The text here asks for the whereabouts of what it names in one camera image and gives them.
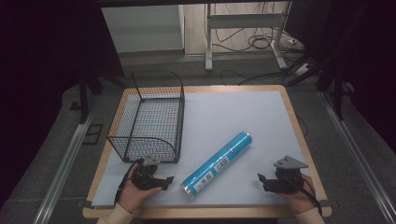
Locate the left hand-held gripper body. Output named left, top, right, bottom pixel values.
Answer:
left=131, top=156, right=163, bottom=191

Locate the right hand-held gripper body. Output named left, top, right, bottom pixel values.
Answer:
left=267, top=155, right=309, bottom=195

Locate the blue cylindrical tube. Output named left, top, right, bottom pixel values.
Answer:
left=179, top=131, right=253, bottom=201

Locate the black wire mesh basket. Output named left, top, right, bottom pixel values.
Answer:
left=106, top=70, right=186, bottom=164

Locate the person's left hand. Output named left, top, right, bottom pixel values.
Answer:
left=117, top=162, right=163, bottom=215

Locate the person's right hand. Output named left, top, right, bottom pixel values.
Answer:
left=276, top=173, right=318, bottom=216

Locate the black floor plate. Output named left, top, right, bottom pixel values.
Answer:
left=81, top=123, right=104, bottom=146

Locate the white table board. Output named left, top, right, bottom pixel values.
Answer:
left=91, top=90, right=313, bottom=208

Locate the black metal stand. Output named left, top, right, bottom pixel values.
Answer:
left=77, top=69, right=106, bottom=125
left=317, top=60, right=347, bottom=121

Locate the white power strip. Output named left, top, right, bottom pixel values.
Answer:
left=287, top=36, right=305, bottom=52
left=292, top=63, right=313, bottom=77

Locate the dark curtain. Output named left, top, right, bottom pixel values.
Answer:
left=0, top=0, right=125, bottom=206
left=284, top=0, right=396, bottom=153

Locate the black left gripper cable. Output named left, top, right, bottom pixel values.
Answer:
left=113, top=159, right=145, bottom=207

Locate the aluminium floor rail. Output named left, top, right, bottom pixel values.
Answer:
left=32, top=101, right=98, bottom=224
left=319, top=91, right=396, bottom=224

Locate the tangle of black floor cables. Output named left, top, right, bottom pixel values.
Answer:
left=213, top=3, right=307, bottom=87

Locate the white wall panel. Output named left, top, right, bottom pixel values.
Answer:
left=100, top=4, right=185, bottom=54

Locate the white metal desk frame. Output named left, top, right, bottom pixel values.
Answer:
left=204, top=2, right=292, bottom=73

